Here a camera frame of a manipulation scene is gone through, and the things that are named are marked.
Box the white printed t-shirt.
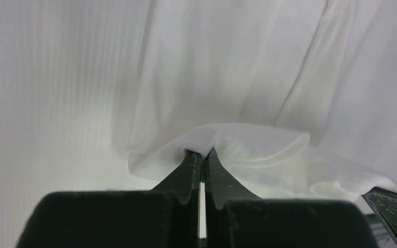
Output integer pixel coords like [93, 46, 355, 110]
[114, 1, 397, 205]

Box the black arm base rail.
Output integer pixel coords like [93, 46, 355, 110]
[362, 188, 397, 245]

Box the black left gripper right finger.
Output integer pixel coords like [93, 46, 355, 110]
[203, 149, 377, 247]

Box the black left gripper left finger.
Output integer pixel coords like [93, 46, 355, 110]
[17, 151, 202, 247]

